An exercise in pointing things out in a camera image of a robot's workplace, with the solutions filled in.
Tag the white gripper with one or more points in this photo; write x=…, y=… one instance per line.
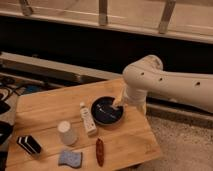
x=133, y=97

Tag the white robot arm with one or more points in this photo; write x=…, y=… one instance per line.
x=147, y=75

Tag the black round plate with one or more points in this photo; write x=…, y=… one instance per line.
x=103, y=113

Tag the white tube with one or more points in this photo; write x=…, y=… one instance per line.
x=89, y=124

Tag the wooden table board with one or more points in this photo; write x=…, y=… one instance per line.
x=129, y=142

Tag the red brown oblong object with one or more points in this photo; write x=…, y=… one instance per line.
x=100, y=152

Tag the blue sponge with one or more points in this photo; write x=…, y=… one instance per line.
x=71, y=159

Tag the black object left edge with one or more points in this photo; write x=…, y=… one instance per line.
x=6, y=121

